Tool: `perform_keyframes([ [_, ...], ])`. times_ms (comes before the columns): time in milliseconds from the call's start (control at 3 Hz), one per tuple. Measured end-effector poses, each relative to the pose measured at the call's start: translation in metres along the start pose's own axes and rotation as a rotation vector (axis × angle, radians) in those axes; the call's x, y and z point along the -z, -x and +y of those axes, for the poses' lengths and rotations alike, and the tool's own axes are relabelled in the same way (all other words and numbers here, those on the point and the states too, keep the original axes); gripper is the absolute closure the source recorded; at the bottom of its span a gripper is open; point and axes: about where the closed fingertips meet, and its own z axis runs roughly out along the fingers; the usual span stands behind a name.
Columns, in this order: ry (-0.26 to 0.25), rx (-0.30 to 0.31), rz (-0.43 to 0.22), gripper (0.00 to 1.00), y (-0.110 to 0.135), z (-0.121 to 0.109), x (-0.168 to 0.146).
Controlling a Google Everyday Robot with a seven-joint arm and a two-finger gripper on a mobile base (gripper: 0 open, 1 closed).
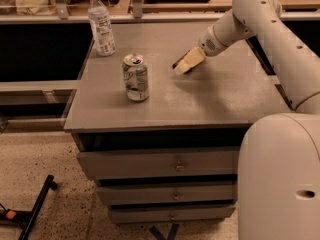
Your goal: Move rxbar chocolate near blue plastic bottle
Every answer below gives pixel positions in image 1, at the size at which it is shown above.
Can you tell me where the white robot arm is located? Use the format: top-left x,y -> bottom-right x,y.
174,0 -> 320,240

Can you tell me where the clear plastic water bottle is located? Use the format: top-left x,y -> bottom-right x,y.
88,0 -> 116,56

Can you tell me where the green white soda can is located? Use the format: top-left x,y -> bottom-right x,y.
122,54 -> 149,102

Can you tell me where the grey drawer cabinet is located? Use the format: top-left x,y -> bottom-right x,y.
65,22 -> 288,213

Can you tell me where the top grey drawer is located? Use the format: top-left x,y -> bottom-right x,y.
78,147 -> 239,180

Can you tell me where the grey drawer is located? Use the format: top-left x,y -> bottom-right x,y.
97,184 -> 236,206
78,147 -> 239,180
109,204 -> 235,224

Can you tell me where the middle grey drawer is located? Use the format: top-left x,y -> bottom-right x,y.
97,184 -> 236,206

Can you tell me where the bottom grey drawer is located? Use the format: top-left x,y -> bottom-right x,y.
109,204 -> 235,224

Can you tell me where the black stand with orange clip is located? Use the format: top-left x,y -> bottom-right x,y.
0,174 -> 59,240

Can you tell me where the metal shelf frame rail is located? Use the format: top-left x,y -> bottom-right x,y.
0,10 -> 320,25

